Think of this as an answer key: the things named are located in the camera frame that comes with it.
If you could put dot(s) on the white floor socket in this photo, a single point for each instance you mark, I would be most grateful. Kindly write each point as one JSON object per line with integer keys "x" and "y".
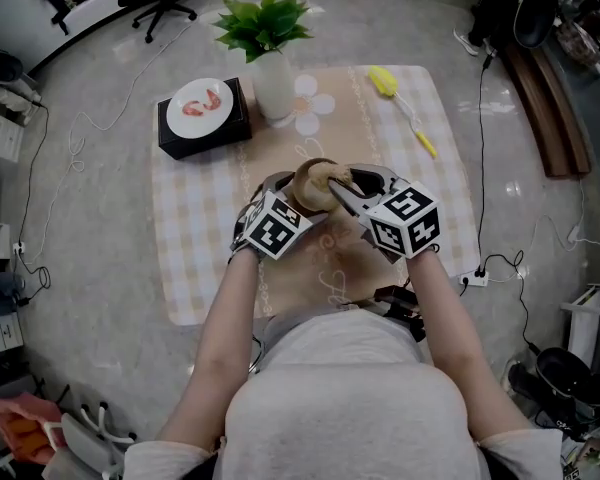
{"x": 18, "y": 248}

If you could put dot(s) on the black waist device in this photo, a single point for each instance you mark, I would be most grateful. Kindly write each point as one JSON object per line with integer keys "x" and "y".
{"x": 400, "y": 308}

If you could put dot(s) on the pink bag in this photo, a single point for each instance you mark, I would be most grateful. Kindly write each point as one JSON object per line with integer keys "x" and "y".
{"x": 15, "y": 428}

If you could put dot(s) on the white plate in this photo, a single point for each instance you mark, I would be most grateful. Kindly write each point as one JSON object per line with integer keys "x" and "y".
{"x": 195, "y": 125}

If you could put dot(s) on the person's left forearm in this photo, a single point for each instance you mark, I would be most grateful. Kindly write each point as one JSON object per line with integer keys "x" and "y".
{"x": 227, "y": 318}

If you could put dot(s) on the white metal rack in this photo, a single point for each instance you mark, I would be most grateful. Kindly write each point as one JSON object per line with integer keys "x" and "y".
{"x": 580, "y": 328}

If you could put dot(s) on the brown wooden platform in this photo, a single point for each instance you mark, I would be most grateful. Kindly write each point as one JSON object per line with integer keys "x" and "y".
{"x": 550, "y": 118}

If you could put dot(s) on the table with checked tablecloth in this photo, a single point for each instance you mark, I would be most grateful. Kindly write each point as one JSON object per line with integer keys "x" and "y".
{"x": 200, "y": 218}

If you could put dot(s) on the person's grey shirt torso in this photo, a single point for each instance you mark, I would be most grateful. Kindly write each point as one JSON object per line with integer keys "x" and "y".
{"x": 345, "y": 393}

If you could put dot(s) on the white drawer cabinet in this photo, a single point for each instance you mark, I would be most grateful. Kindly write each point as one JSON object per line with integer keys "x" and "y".
{"x": 0, "y": 135}
{"x": 0, "y": 333}

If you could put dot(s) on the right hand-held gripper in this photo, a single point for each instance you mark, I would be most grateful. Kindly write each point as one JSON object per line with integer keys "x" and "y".
{"x": 405, "y": 223}

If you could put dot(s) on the white power strip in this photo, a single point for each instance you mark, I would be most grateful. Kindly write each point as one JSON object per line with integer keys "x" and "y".
{"x": 475, "y": 279}

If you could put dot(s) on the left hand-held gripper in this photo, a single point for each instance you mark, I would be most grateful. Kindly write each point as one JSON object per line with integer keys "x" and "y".
{"x": 277, "y": 228}

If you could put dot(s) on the black box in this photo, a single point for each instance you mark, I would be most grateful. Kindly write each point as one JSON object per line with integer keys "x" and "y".
{"x": 205, "y": 145}

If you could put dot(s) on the person's right forearm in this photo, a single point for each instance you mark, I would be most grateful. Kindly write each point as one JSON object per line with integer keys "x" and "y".
{"x": 440, "y": 313}

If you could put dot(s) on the white chair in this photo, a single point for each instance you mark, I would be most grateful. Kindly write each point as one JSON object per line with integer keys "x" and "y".
{"x": 85, "y": 443}

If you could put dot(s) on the yellow bottle brush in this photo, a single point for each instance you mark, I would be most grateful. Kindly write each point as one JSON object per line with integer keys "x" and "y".
{"x": 382, "y": 80}

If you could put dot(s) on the brown bowl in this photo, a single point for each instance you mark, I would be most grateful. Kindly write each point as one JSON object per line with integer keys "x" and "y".
{"x": 307, "y": 193}

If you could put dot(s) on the red shrimp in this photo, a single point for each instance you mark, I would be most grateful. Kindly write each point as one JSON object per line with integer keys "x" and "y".
{"x": 212, "y": 100}
{"x": 191, "y": 109}

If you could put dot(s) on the white vase with green plant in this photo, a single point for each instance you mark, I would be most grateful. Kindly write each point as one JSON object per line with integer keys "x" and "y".
{"x": 275, "y": 88}

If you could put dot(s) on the black round pan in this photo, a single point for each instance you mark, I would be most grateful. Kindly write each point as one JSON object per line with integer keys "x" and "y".
{"x": 562, "y": 373}

